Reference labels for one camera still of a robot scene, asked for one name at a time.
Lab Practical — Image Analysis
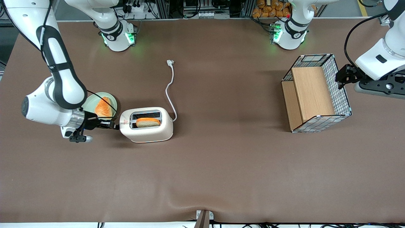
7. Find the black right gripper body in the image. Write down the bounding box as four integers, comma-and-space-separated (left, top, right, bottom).
83, 117, 107, 131

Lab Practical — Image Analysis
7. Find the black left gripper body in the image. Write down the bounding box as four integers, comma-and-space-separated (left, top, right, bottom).
343, 63, 364, 83

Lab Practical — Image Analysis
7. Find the white two-slot toaster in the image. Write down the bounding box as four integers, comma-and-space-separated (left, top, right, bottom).
119, 107, 174, 143

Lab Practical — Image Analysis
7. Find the orange triangular bread piece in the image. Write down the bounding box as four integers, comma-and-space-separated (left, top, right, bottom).
95, 97, 113, 120

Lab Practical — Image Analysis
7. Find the pale green round plate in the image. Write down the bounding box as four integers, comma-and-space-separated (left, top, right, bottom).
83, 92, 118, 121

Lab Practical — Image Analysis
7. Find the toast slice with brown crust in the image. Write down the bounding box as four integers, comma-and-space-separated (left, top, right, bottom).
136, 117, 160, 128

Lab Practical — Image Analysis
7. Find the bag of orange buns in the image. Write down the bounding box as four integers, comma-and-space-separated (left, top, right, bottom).
252, 0, 291, 18

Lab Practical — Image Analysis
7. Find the brown table mat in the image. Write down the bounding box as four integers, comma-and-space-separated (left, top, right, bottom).
0, 18, 405, 224

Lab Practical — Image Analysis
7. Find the white power strip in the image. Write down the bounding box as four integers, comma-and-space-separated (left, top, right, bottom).
125, 2, 155, 13

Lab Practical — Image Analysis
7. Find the metal table clamp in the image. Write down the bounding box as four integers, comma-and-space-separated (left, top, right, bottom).
196, 210, 214, 228

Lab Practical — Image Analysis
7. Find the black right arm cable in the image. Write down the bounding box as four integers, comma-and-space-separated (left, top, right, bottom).
0, 0, 112, 121

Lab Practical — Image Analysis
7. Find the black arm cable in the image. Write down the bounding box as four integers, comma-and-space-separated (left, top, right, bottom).
0, 0, 112, 121
344, 13, 388, 67

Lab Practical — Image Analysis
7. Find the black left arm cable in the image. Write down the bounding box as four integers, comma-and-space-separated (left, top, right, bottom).
344, 13, 388, 67

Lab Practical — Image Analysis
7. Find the wire basket with wooden shelf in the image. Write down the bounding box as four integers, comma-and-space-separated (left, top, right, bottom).
281, 54, 352, 133

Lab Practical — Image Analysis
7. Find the white toaster power cord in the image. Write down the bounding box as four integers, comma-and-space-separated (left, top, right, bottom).
165, 60, 178, 122

